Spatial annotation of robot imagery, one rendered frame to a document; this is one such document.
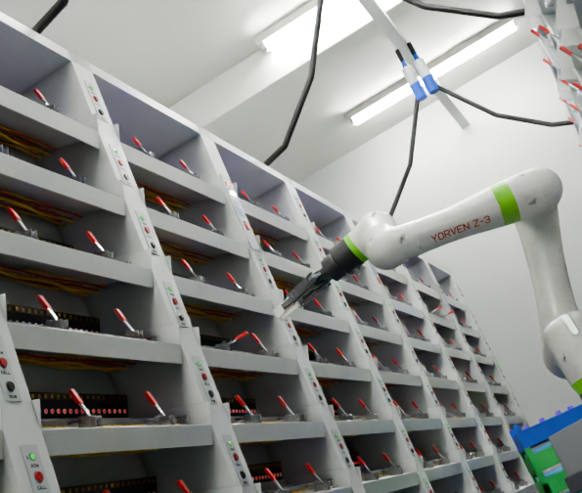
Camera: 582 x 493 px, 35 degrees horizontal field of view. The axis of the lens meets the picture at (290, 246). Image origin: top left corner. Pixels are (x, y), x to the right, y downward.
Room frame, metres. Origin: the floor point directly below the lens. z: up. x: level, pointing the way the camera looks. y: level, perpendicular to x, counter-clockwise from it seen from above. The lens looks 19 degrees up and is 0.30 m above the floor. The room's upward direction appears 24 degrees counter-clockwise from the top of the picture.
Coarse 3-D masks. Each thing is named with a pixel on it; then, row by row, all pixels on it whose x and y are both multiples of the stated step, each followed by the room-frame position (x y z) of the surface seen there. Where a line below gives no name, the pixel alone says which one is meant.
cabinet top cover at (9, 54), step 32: (0, 32) 1.85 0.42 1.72; (32, 32) 1.93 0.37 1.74; (0, 64) 1.96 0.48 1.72; (32, 64) 2.02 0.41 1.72; (64, 64) 2.07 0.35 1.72; (128, 96) 2.35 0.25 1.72; (128, 128) 2.52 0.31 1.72; (160, 128) 2.60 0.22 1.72; (192, 128) 2.69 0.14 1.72; (224, 160) 3.01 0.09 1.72; (256, 160) 3.18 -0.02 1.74; (256, 192) 3.39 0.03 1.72
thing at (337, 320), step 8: (320, 304) 3.26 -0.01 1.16; (296, 312) 2.92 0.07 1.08; (304, 312) 2.99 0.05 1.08; (312, 312) 3.06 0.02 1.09; (320, 312) 3.26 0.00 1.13; (328, 312) 3.25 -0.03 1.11; (336, 312) 3.41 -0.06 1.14; (344, 312) 3.41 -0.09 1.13; (296, 320) 2.92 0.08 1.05; (304, 320) 2.98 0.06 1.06; (312, 320) 3.05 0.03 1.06; (320, 320) 3.12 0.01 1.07; (328, 320) 3.20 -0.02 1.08; (336, 320) 3.29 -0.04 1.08; (344, 320) 3.37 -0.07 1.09; (296, 328) 3.32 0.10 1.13; (304, 328) 3.28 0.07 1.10; (312, 328) 3.38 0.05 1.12; (320, 328) 3.41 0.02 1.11; (328, 328) 3.20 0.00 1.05; (336, 328) 3.28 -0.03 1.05; (344, 328) 3.36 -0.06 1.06; (304, 336) 3.39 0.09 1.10
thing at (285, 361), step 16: (208, 352) 2.20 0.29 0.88; (224, 352) 2.28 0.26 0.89; (240, 352) 2.37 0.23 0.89; (256, 352) 2.77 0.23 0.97; (288, 352) 2.74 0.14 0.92; (208, 368) 2.54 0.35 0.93; (224, 368) 2.29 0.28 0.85; (240, 368) 2.36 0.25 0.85; (256, 368) 2.46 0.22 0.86; (272, 368) 2.56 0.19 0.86; (288, 368) 2.67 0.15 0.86
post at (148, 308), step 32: (32, 96) 2.11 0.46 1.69; (64, 96) 2.09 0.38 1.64; (96, 160) 2.08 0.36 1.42; (128, 192) 2.10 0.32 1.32; (96, 224) 2.10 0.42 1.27; (128, 224) 2.08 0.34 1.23; (160, 256) 2.14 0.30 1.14; (96, 288) 2.12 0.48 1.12; (128, 288) 2.09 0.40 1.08; (160, 288) 2.08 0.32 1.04; (128, 320) 2.10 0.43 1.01; (160, 320) 2.08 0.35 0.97; (192, 352) 2.11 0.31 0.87; (128, 384) 2.12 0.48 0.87; (160, 384) 2.10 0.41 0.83; (192, 384) 2.07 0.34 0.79; (128, 416) 2.13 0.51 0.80; (224, 416) 2.14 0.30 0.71; (192, 448) 2.09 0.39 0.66; (224, 448) 2.09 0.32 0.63; (160, 480) 2.12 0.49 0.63; (192, 480) 2.10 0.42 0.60; (224, 480) 2.08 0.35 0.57
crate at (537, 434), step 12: (576, 408) 3.05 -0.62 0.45; (552, 420) 3.06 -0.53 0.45; (564, 420) 3.06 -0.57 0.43; (576, 420) 3.05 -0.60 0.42; (516, 432) 3.06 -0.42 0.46; (528, 432) 3.06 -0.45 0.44; (540, 432) 3.06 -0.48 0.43; (552, 432) 3.06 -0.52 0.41; (516, 444) 3.20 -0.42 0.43; (528, 444) 3.06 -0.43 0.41
